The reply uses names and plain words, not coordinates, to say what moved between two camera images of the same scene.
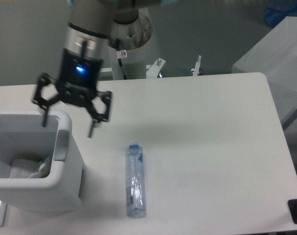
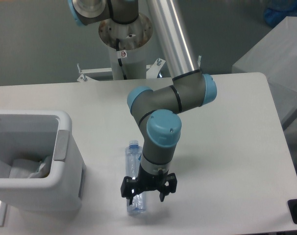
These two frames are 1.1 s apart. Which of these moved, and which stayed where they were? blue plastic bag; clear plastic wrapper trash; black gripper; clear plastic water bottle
Moved: black gripper
Stayed: clear plastic wrapper trash; blue plastic bag; clear plastic water bottle
